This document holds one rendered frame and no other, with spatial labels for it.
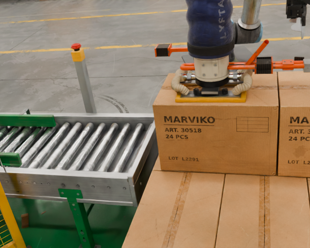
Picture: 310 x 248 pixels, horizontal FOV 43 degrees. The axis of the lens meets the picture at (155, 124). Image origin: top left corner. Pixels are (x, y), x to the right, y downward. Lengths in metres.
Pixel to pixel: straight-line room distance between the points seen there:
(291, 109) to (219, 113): 0.33
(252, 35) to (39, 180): 1.67
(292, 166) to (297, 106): 0.33
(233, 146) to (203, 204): 0.32
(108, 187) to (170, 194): 0.35
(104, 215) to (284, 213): 1.34
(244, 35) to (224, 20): 0.98
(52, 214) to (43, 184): 0.64
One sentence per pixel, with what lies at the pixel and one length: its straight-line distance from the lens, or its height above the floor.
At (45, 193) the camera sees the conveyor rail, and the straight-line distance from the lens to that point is 2.39.
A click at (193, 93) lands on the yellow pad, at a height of 0.97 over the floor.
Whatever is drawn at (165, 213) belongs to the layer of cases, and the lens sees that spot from 1.92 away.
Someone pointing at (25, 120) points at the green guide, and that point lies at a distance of 2.91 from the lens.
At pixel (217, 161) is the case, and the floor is 0.62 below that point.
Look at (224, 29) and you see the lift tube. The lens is 1.88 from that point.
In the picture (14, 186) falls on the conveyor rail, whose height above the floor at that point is 0.49.
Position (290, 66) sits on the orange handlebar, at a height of 1.07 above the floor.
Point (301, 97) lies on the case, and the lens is 1.98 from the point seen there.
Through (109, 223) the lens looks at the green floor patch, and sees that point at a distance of 2.74.
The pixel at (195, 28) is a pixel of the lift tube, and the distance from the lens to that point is 1.87.
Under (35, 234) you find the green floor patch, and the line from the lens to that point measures 2.85.
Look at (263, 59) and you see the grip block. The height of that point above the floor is 1.09.
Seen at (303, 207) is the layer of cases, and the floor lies 0.54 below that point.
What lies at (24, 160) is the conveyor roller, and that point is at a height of 0.55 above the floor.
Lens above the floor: 1.84
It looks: 30 degrees down
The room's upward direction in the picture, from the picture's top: 8 degrees counter-clockwise
